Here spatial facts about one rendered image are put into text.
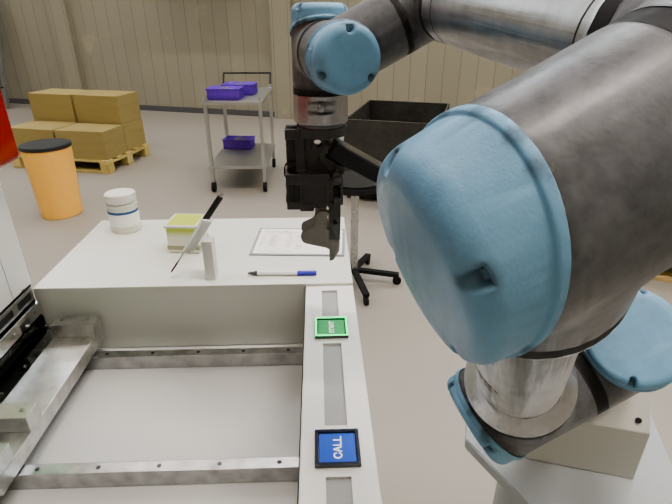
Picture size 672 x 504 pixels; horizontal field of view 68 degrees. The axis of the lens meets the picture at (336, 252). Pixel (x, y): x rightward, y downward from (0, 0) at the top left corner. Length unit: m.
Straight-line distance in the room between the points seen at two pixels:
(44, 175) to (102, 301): 3.21
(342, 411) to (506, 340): 0.51
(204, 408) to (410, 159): 0.78
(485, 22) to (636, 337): 0.37
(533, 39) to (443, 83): 6.80
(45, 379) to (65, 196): 3.37
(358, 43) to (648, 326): 0.43
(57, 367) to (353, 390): 0.55
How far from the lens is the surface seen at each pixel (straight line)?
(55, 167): 4.24
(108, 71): 9.14
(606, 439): 0.87
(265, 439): 0.88
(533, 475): 0.87
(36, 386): 1.01
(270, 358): 1.00
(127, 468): 0.85
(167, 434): 0.92
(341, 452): 0.66
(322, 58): 0.55
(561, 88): 0.23
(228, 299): 1.02
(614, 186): 0.22
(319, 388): 0.74
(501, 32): 0.44
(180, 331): 1.08
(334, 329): 0.85
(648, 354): 0.63
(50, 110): 6.13
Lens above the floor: 1.45
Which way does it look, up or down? 26 degrees down
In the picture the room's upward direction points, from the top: straight up
